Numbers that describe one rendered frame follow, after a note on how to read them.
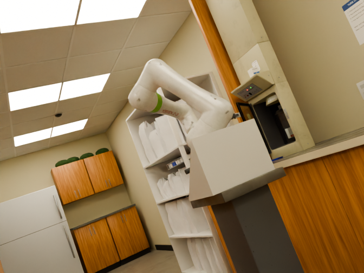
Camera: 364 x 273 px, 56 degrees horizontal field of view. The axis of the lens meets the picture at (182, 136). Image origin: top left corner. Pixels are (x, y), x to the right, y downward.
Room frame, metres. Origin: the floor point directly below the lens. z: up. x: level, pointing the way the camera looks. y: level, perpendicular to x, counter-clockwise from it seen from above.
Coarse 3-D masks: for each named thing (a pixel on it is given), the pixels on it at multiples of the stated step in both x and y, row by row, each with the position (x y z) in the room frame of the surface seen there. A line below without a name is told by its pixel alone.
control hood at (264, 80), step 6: (264, 72) 2.20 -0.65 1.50; (252, 78) 2.22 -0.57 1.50; (258, 78) 2.20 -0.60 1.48; (264, 78) 2.19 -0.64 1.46; (270, 78) 2.21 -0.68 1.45; (246, 84) 2.30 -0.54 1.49; (258, 84) 2.26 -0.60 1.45; (264, 84) 2.24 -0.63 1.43; (270, 84) 2.22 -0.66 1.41; (234, 90) 2.41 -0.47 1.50; (240, 90) 2.38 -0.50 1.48; (240, 96) 2.45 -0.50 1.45; (252, 96) 2.40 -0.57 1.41
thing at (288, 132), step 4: (280, 116) 2.37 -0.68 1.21; (284, 116) 2.35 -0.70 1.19; (280, 120) 2.38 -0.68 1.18; (284, 120) 2.36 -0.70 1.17; (284, 124) 2.36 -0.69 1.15; (288, 124) 2.35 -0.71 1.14; (284, 128) 2.37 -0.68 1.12; (288, 128) 2.35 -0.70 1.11; (284, 132) 2.39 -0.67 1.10; (288, 132) 2.36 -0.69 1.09; (288, 136) 2.37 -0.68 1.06; (292, 136) 2.35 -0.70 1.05
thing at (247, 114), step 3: (237, 105) 2.22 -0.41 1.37; (243, 108) 2.31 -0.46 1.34; (246, 108) 2.39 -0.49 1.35; (249, 108) 2.45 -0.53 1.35; (243, 111) 2.29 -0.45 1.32; (246, 111) 2.36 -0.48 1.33; (249, 111) 2.42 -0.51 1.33; (240, 114) 2.22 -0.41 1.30; (243, 114) 2.26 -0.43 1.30; (246, 114) 2.33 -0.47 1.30; (249, 114) 2.39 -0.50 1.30; (246, 117) 2.30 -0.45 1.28; (249, 117) 2.36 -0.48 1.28; (252, 117) 2.44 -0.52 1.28; (243, 120) 2.22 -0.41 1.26; (246, 120) 2.27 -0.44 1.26; (261, 135) 2.47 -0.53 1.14
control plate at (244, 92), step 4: (252, 84) 2.28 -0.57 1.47; (244, 88) 2.35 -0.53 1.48; (248, 88) 2.33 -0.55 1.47; (252, 88) 2.32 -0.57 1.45; (256, 88) 2.30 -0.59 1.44; (260, 88) 2.29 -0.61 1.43; (240, 92) 2.40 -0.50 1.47; (244, 92) 2.39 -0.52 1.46; (248, 92) 2.37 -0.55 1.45; (256, 92) 2.34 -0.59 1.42; (244, 96) 2.43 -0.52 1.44; (248, 96) 2.42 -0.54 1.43
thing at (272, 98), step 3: (270, 96) 2.34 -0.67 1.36; (273, 96) 2.33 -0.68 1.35; (276, 96) 2.32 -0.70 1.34; (267, 99) 2.37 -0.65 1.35; (270, 99) 2.34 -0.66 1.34; (273, 99) 2.32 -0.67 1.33; (276, 99) 2.31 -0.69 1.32; (267, 102) 2.37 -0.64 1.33; (270, 102) 2.34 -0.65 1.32; (273, 102) 2.47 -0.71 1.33; (276, 102) 2.47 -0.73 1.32; (267, 105) 2.43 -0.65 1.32; (270, 105) 2.47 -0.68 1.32
